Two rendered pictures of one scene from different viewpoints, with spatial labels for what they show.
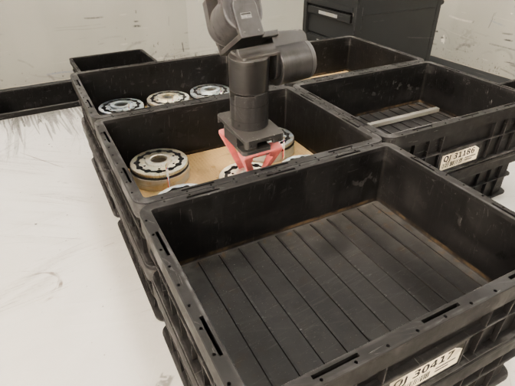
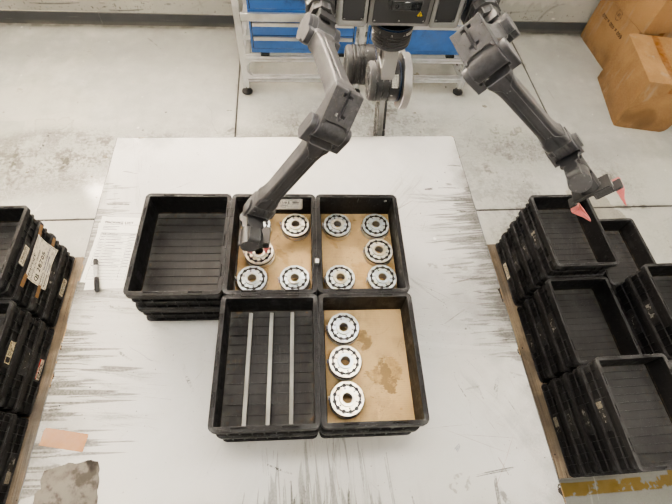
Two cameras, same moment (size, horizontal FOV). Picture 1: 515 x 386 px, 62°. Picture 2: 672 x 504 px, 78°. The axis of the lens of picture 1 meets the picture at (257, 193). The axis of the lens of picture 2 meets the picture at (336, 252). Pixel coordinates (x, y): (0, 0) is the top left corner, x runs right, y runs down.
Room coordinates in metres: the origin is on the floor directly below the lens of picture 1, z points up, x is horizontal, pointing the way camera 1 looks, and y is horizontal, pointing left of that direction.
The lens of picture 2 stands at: (1.10, -0.59, 2.12)
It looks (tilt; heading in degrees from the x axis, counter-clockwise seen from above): 59 degrees down; 109
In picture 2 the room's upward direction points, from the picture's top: 7 degrees clockwise
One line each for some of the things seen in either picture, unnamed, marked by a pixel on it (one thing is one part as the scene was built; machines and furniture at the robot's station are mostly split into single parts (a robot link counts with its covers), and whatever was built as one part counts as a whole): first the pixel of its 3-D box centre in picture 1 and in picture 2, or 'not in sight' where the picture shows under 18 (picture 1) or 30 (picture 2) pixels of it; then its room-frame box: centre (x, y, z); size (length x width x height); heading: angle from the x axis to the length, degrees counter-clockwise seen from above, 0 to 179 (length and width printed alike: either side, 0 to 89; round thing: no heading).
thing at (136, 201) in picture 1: (232, 135); (272, 242); (0.65, 0.04, 0.92); 0.40 x 0.30 x 0.02; 118
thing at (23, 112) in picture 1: (54, 144); (548, 252); (1.73, 0.92, 0.37); 0.40 x 0.30 x 0.45; 119
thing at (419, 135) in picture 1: (411, 96); (267, 357); (0.84, -0.31, 0.92); 0.40 x 0.30 x 0.02; 118
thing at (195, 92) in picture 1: (210, 91); (382, 277); (1.04, 0.12, 0.86); 0.10 x 0.10 x 0.01
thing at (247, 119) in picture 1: (249, 111); (253, 232); (0.60, 0.01, 0.98); 0.10 x 0.07 x 0.07; 28
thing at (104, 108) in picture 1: (121, 106); (375, 225); (0.93, 0.31, 0.86); 0.10 x 0.10 x 0.01
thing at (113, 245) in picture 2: not in sight; (119, 250); (0.07, -0.15, 0.70); 0.33 x 0.23 x 0.01; 119
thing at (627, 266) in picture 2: not in sight; (608, 260); (2.08, 1.12, 0.26); 0.40 x 0.30 x 0.23; 119
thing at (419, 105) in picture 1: (405, 119); (269, 362); (0.84, -0.31, 0.87); 0.40 x 0.30 x 0.11; 118
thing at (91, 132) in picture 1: (178, 106); (358, 249); (0.92, 0.18, 0.87); 0.40 x 0.30 x 0.11; 118
